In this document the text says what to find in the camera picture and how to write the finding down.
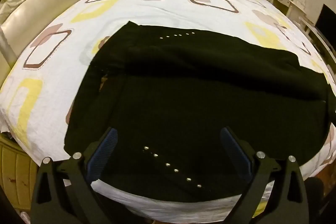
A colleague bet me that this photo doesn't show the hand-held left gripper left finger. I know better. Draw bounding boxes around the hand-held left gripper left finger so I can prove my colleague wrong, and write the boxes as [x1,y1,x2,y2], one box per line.
[30,127,118,224]

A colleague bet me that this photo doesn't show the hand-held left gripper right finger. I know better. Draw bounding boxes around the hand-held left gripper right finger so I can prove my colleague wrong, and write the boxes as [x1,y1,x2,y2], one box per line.
[220,127,308,224]

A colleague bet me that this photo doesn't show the black pants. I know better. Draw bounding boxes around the black pants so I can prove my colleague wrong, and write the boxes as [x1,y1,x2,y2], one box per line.
[64,21,331,204]

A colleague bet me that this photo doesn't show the white television stand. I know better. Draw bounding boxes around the white television stand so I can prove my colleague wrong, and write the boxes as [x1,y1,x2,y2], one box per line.
[299,16,336,68]

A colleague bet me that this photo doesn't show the patterned white bed sheet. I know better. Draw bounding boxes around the patterned white bed sheet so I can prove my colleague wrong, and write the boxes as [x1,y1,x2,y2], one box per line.
[0,0,336,222]

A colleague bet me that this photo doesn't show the white dressing table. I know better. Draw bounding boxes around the white dressing table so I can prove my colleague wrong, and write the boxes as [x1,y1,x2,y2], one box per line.
[262,0,308,24]

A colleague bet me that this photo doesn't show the black flat television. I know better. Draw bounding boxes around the black flat television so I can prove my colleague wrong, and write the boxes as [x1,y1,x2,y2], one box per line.
[314,4,336,39]

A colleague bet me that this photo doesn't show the yellow wooden bed frame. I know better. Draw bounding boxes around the yellow wooden bed frame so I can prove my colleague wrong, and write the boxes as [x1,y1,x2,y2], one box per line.
[0,132,40,215]

